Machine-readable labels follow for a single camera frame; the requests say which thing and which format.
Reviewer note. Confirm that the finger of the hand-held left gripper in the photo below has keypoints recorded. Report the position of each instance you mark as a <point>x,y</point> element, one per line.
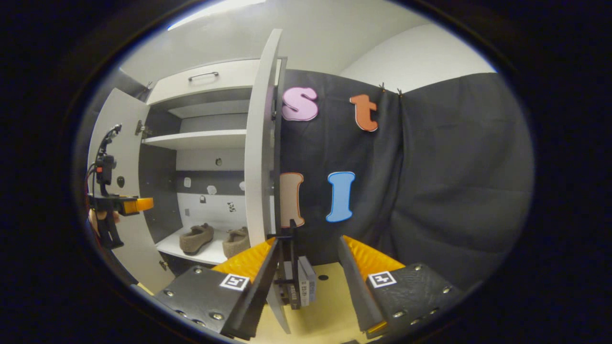
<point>117,203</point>

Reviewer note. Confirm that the light grey cabinet drawer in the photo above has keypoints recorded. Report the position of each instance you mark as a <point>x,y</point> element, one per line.
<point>224,81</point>

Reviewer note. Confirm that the light grey cabinet door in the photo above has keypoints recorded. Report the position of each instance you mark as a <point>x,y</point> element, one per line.
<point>260,143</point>
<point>131,162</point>

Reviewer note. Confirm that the metal door hinge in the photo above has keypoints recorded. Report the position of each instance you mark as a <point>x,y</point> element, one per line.
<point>141,129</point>

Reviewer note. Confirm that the black backdrop cloth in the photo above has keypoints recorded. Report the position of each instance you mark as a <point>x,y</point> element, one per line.
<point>454,167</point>

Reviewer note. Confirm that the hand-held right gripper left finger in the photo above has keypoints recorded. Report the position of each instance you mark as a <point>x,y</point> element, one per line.
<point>260,291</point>

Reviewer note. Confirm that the brown shoe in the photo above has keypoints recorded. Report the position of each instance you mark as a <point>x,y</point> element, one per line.
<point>236,243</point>
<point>196,239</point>

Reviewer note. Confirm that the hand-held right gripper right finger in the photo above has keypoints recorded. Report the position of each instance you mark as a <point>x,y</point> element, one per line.
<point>354,291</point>

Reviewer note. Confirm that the white cabinet shelf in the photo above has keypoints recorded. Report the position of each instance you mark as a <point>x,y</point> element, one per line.
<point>201,139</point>

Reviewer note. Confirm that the grey shoe cabinet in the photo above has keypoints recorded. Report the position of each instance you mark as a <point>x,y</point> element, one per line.
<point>210,157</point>

